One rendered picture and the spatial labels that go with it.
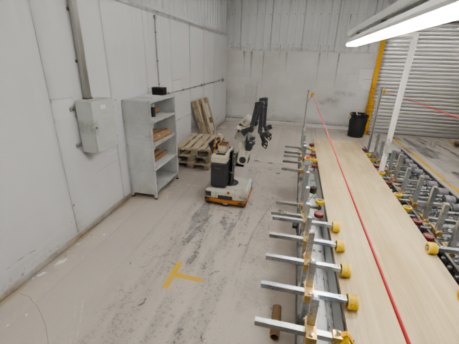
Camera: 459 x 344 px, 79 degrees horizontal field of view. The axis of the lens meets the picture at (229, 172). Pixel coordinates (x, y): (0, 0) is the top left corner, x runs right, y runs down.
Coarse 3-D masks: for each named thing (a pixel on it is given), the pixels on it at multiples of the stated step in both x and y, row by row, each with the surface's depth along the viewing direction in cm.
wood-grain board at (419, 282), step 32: (320, 160) 373; (352, 160) 377; (352, 192) 284; (384, 192) 286; (352, 224) 229; (384, 224) 230; (352, 256) 191; (384, 256) 192; (416, 256) 193; (352, 288) 164; (384, 288) 164; (416, 288) 165; (448, 288) 166; (352, 320) 143; (384, 320) 144; (416, 320) 144; (448, 320) 145
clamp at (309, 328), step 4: (304, 320) 138; (304, 324) 137; (308, 324) 132; (308, 328) 130; (312, 328) 130; (308, 332) 128; (312, 332) 128; (316, 332) 128; (308, 336) 126; (316, 336) 127; (308, 340) 126; (312, 340) 126; (316, 340) 125
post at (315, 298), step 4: (312, 296) 128; (316, 296) 127; (312, 300) 127; (316, 300) 126; (312, 304) 128; (316, 304) 127; (312, 308) 128; (316, 308) 128; (308, 312) 133; (312, 312) 129; (316, 312) 129; (308, 316) 132; (312, 316) 130; (316, 316) 130; (308, 320) 132; (312, 320) 131; (312, 324) 132; (304, 336) 138; (304, 340) 137
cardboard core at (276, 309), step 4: (276, 304) 252; (276, 308) 248; (280, 308) 249; (272, 312) 248; (276, 312) 244; (280, 312) 246; (272, 316) 242; (276, 316) 240; (280, 316) 242; (280, 320) 239; (272, 332) 226; (276, 332) 226; (272, 336) 229; (276, 336) 229; (276, 340) 227
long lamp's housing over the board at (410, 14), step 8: (432, 0) 108; (440, 0) 100; (448, 0) 93; (456, 0) 88; (416, 8) 123; (424, 8) 112; (432, 8) 104; (440, 8) 99; (400, 16) 141; (408, 16) 127; (416, 16) 119; (384, 24) 167; (392, 24) 149; (400, 24) 141; (368, 32) 202; (376, 32) 181; (352, 40) 260
